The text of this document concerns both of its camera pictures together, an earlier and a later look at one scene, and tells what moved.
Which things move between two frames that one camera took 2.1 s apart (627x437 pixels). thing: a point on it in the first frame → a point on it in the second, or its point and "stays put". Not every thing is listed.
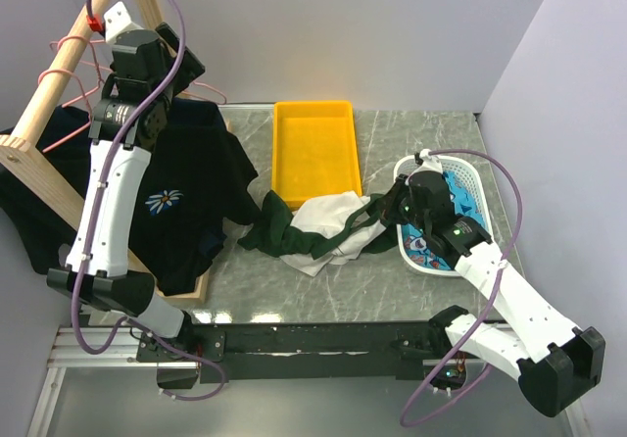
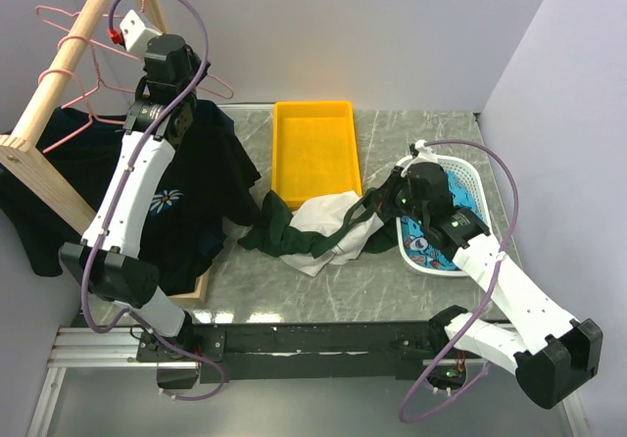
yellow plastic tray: x=314 y=153 stays put
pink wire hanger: x=199 y=90 → x=39 y=13
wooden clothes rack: x=21 y=161 stays put
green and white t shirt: x=332 y=231 stays put
